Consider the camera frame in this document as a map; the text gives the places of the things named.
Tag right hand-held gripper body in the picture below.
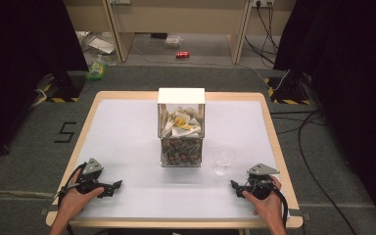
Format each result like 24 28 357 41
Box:
241 163 281 201

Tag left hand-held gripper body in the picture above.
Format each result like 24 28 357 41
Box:
77 158 113 197

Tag person's right hand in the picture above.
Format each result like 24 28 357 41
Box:
241 174 284 226

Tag person's left hand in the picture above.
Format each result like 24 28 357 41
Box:
57 168 106 220

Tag clear glass cup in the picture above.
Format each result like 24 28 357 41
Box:
212 146 236 176

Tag white table mat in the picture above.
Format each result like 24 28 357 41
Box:
73 99 292 220

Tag pile of dark coffee capsules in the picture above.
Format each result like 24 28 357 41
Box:
162 137 204 166

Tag pile of white tea bags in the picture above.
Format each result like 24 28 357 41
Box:
161 106 206 138

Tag light wooden table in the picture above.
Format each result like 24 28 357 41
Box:
45 90 305 229

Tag black stand base hazard tape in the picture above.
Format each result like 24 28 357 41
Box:
262 70 312 107
44 70 86 104

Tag clear two-tier storage box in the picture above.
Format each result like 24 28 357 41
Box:
157 87 207 168

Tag green snack packet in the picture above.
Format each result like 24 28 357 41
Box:
84 62 109 82

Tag black curtain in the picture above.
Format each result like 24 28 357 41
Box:
272 0 376 235
0 0 90 169

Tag small white box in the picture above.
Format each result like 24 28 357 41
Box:
164 34 184 50

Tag light wooden desk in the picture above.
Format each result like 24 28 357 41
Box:
62 0 298 66

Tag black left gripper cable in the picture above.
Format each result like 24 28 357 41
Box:
55 162 89 235

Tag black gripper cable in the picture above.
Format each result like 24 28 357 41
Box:
55 162 89 235
272 185 290 231

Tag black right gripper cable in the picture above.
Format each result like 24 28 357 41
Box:
272 185 290 231

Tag black floor cables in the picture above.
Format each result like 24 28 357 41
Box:
269 109 360 235

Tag thin white floor cable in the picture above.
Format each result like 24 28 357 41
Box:
129 41 269 84

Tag black power cables bundle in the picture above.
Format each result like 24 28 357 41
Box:
244 3 281 67

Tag white wall power outlet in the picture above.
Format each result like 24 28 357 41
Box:
252 0 275 9

